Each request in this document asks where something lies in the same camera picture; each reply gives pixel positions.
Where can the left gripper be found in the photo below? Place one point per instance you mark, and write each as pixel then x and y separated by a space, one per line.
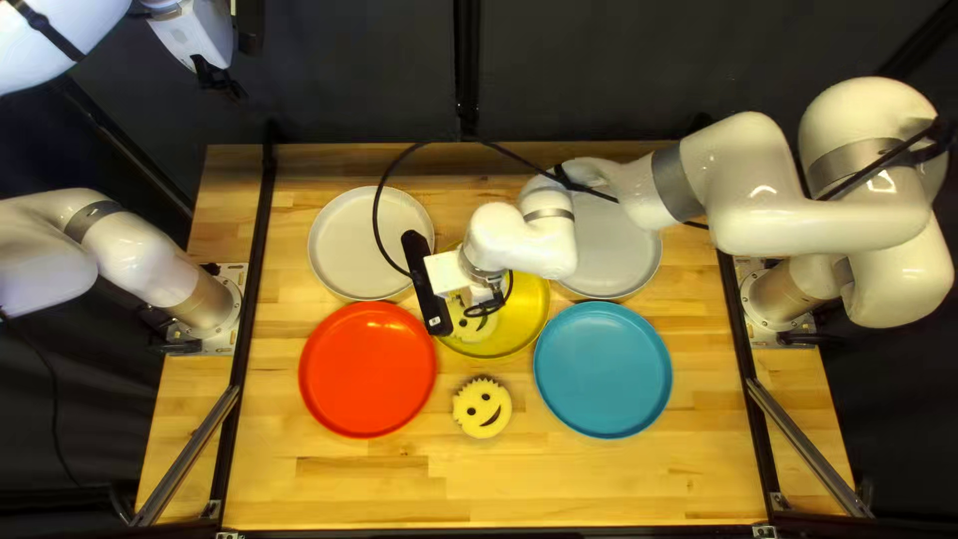
pixel 198 30

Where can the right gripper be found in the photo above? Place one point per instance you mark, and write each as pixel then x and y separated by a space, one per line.
pixel 445 273

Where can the yellow smiling face sponge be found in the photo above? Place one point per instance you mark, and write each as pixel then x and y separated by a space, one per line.
pixel 483 408
pixel 475 331

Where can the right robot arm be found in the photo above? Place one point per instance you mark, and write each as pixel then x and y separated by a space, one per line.
pixel 786 180

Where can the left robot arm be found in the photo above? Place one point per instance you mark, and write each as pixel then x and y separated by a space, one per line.
pixel 135 254

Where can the yellow round plate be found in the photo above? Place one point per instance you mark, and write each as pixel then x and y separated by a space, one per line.
pixel 524 323

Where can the orange round plate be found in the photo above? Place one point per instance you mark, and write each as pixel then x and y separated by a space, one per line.
pixel 367 370

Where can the teal round plate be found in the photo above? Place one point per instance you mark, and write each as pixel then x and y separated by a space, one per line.
pixel 602 370

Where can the grey round plate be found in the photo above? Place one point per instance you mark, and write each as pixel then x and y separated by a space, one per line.
pixel 614 254
pixel 348 239

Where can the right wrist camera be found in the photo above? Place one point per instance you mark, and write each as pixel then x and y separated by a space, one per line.
pixel 423 277

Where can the black frame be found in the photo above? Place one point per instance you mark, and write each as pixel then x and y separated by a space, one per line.
pixel 465 60

